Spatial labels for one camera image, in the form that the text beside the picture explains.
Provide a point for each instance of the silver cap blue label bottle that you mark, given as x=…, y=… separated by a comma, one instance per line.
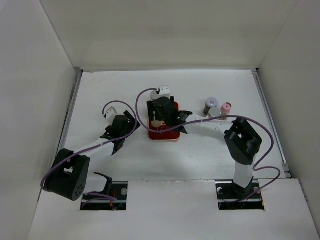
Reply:
x=214, y=112

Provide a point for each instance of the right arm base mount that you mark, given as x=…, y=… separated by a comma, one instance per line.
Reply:
x=233, y=197

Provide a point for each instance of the red rectangular tray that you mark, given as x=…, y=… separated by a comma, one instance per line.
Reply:
x=158, y=134

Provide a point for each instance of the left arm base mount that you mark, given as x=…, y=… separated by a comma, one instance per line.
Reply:
x=113, y=196

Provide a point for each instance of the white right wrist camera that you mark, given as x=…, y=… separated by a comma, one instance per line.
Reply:
x=161, y=91

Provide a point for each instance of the pink cap spice bottle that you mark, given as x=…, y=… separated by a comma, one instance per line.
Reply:
x=225, y=110

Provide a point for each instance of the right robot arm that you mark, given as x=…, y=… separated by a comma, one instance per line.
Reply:
x=242, y=141

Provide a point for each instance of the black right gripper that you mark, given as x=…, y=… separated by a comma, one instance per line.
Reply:
x=151, y=109

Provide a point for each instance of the yellow cap spice bottle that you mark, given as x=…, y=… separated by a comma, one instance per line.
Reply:
x=157, y=124

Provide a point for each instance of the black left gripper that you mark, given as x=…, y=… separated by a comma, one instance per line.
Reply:
x=131, y=123

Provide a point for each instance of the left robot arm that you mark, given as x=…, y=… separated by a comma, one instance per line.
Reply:
x=68, y=174

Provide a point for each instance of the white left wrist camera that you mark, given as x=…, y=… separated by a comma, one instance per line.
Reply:
x=110, y=114

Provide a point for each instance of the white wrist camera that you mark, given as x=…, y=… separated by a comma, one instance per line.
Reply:
x=161, y=91
x=110, y=114

